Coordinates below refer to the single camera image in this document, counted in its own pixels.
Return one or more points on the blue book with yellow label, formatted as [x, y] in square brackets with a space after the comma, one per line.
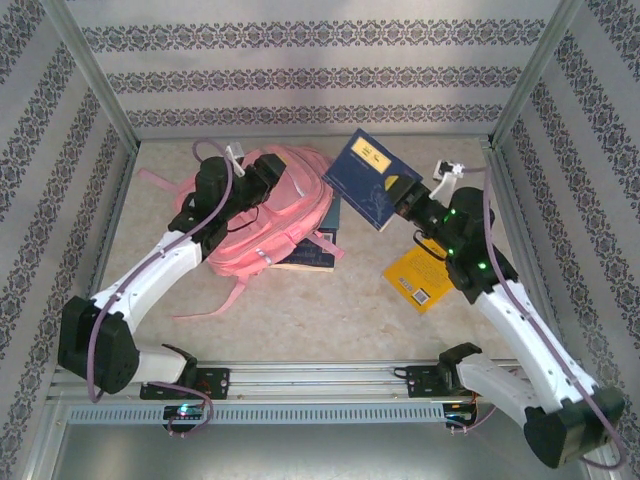
[360, 185]

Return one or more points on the pink backpack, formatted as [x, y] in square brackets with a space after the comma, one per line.
[285, 210]

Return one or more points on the blue book with QR codes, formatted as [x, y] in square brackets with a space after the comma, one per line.
[310, 255]

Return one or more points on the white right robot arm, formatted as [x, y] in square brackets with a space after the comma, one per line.
[530, 330]

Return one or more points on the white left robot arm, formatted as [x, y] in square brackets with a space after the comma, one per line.
[150, 270]

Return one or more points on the right controller board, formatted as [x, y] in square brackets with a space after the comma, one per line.
[460, 415]

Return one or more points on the controller board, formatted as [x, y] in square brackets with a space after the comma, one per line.
[460, 415]
[185, 412]

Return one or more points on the left controller board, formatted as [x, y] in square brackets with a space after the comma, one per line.
[185, 412]

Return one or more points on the grey metal panel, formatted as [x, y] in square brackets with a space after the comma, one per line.
[320, 450]

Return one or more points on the aluminium side rail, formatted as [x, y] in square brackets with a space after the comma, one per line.
[520, 225]

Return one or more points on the aluminium frame post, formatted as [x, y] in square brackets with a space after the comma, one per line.
[92, 70]
[537, 70]

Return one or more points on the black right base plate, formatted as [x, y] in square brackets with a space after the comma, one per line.
[422, 382]

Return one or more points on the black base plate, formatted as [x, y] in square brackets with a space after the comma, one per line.
[215, 382]
[422, 382]

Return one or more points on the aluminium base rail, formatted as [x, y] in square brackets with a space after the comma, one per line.
[320, 380]

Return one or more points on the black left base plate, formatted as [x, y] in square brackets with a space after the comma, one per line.
[215, 382]

